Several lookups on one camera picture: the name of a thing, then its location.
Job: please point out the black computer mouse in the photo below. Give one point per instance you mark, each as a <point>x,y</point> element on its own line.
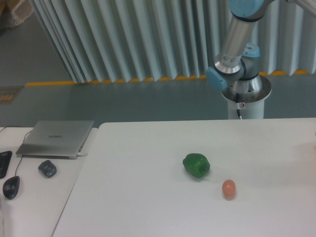
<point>11,187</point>

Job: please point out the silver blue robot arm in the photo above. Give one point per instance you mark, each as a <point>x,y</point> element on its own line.
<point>230,65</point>

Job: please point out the green bell pepper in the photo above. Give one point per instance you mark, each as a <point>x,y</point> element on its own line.
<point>196,165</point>

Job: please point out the white folding screen partition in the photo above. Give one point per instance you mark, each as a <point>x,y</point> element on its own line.
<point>140,39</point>

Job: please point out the brown egg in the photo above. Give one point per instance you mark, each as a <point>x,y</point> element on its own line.
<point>229,188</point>

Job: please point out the silver closed laptop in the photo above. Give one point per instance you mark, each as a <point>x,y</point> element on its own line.
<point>56,139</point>

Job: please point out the dark earbuds case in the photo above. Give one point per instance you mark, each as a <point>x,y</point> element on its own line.
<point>47,168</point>

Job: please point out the black keyboard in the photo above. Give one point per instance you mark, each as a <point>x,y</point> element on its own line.
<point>5,158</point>

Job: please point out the cardboard box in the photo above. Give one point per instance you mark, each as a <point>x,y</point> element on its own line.
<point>14,12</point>

